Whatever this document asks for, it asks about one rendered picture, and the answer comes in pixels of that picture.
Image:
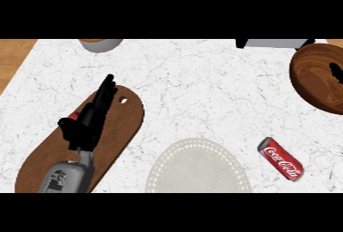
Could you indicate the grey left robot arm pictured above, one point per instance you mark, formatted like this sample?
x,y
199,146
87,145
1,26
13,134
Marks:
x,y
66,176

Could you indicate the brown wooden bowl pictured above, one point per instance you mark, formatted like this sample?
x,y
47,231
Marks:
x,y
312,81

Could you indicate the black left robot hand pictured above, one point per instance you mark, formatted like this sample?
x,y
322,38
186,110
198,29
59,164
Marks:
x,y
88,123

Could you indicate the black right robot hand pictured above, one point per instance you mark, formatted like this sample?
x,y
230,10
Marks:
x,y
337,72

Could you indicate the small red object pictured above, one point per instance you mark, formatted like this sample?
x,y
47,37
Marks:
x,y
74,115

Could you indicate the grey and black appliance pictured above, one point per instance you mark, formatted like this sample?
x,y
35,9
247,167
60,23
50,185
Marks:
x,y
272,43

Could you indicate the red soda can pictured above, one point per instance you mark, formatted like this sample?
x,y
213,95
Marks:
x,y
281,160

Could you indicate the brown wooden cutting board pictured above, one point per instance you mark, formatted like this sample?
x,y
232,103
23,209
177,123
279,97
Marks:
x,y
118,127

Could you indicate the pale round placemat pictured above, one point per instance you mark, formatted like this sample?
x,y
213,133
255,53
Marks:
x,y
198,169

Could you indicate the grey round pot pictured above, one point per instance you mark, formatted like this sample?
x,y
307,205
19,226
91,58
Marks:
x,y
102,45

